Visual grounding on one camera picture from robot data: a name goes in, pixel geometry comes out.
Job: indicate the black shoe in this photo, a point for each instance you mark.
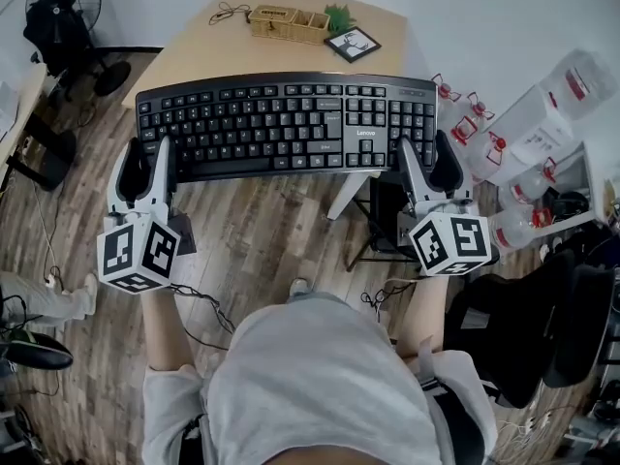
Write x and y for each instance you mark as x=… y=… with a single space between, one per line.
x=39 y=354

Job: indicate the large clear water jug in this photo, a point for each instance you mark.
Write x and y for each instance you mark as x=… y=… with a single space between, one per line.
x=581 y=83

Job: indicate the black picture frame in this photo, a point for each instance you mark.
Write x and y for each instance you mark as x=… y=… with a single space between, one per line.
x=352 y=44

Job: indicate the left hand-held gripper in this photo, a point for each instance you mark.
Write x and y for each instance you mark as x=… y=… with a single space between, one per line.
x=138 y=252

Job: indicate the black keyboard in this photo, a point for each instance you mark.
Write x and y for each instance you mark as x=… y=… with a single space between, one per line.
x=271 y=124

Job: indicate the black office chair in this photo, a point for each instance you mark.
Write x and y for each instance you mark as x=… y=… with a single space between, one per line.
x=513 y=318

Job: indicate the white desk leg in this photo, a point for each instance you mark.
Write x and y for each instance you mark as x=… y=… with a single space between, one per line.
x=348 y=195

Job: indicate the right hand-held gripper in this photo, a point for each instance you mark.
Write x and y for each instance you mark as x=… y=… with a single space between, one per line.
x=450 y=240

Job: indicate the light wooden side table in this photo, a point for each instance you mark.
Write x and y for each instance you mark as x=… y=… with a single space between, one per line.
x=26 y=95

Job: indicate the black standing fan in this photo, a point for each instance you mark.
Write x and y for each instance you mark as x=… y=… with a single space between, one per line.
x=112 y=78

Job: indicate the wicker desk organizer basket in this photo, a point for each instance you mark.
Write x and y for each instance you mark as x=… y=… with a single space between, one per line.
x=271 y=28

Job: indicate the cluster of red-capped water bottles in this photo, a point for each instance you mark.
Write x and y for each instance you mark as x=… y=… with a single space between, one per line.
x=489 y=157

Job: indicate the person's right forearm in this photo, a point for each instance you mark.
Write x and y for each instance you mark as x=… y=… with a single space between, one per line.
x=424 y=313

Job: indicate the person's left forearm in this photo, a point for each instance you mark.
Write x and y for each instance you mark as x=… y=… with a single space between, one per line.
x=164 y=327

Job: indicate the person's light shoe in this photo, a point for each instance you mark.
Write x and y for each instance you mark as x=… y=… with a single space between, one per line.
x=299 y=288

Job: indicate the wooden desk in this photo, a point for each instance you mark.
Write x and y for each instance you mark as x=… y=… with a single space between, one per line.
x=203 y=51

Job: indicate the black metal stool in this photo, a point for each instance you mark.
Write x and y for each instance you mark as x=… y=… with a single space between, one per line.
x=382 y=213

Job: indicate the small green plant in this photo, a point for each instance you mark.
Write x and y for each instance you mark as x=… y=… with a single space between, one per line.
x=339 y=17

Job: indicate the person's grey shirt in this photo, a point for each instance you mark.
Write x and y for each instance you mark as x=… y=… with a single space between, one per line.
x=315 y=381

